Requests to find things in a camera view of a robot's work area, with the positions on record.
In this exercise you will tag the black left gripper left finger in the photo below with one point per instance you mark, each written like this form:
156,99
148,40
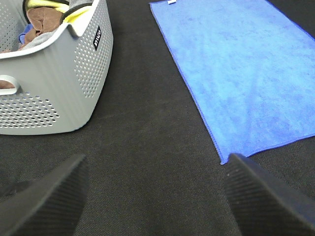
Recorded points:
50,206

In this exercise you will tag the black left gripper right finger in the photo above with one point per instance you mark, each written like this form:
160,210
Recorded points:
263,205

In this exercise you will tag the blue microfiber towel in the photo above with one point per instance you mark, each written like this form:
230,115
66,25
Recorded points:
249,69

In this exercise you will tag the grey perforated laundry basket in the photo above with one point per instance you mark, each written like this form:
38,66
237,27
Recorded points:
73,106

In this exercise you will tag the grey towel in basket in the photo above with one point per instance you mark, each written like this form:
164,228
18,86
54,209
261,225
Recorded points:
38,40

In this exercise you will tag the dark blue towel in basket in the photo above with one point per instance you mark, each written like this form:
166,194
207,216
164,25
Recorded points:
22,35

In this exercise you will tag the brown towel in basket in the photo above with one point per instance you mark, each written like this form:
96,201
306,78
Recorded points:
36,49

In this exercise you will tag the yellow towel in basket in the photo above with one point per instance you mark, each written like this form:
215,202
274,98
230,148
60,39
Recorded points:
71,14

